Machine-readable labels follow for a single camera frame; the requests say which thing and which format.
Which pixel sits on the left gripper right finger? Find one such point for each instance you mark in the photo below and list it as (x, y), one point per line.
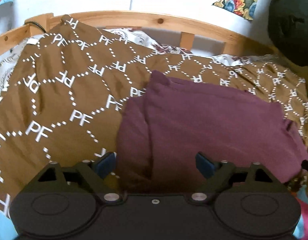
(224, 176)

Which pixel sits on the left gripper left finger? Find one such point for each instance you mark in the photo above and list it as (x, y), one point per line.
(84, 177)

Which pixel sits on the brown PF patterned blanket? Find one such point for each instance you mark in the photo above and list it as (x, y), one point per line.
(67, 95)

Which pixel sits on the black puffy jacket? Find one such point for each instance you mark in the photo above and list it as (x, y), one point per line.
(288, 29)

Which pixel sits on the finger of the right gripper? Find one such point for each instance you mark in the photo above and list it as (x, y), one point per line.
(307, 166)

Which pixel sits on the orange pink colourful cloth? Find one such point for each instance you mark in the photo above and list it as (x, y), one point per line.
(301, 230)

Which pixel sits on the light blue cloth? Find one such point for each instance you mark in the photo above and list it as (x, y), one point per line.
(7, 230)

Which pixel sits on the wooden bed frame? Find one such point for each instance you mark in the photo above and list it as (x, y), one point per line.
(233, 43)

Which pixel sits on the maroon sweater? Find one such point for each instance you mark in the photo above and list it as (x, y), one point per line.
(162, 131)

